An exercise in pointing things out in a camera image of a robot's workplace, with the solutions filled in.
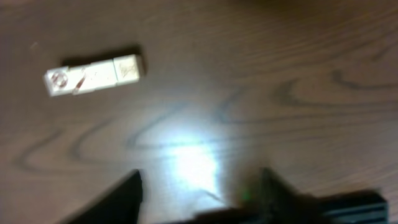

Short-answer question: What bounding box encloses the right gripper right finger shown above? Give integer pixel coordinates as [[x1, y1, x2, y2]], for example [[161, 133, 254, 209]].
[[239, 168, 314, 224]]

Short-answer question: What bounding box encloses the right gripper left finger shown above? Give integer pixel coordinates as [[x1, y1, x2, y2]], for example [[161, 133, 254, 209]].
[[63, 170, 144, 224]]

